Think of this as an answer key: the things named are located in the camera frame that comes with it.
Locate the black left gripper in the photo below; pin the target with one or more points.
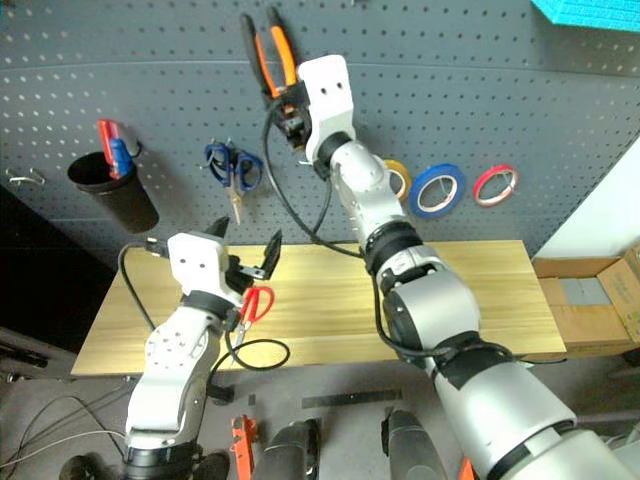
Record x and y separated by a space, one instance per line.
239 277

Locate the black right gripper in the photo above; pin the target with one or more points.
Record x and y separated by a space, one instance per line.
295 127

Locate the orange and black pliers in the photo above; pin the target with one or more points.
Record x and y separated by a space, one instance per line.
280 47

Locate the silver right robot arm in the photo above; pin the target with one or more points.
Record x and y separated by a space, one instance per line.
450 310

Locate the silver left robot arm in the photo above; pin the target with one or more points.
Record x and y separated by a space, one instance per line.
170 360

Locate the yellow tape roll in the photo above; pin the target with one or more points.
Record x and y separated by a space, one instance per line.
404 176

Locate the blue tape roll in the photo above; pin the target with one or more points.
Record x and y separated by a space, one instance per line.
421 182

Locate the grey perforated pegboard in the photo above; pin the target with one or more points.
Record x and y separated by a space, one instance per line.
450 75

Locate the black floor tape strip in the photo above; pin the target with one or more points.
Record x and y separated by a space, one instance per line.
350 398

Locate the red tape roll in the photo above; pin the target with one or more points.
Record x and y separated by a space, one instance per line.
481 185

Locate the bare metal pegboard hook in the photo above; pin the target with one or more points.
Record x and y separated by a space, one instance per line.
22 179

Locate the black round cup holder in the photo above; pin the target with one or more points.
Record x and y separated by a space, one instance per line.
117 197

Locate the dark grey rounded shell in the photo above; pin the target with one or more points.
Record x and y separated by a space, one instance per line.
292 450
415 445

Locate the black round wheel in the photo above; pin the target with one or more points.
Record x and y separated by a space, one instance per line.
80 467

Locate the teal foam block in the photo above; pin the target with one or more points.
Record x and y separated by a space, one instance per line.
590 12

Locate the open brown cardboard box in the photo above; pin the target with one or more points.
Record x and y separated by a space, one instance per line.
585 325

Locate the printed brown cardboard box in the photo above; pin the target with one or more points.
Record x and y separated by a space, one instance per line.
622 285

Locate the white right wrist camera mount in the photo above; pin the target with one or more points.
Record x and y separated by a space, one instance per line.
327 100

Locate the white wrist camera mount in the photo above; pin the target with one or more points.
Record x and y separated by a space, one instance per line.
327 100
197 265

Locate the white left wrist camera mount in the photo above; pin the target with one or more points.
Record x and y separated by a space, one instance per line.
197 265

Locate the orange metal bracket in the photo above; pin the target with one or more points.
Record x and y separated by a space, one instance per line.
244 445

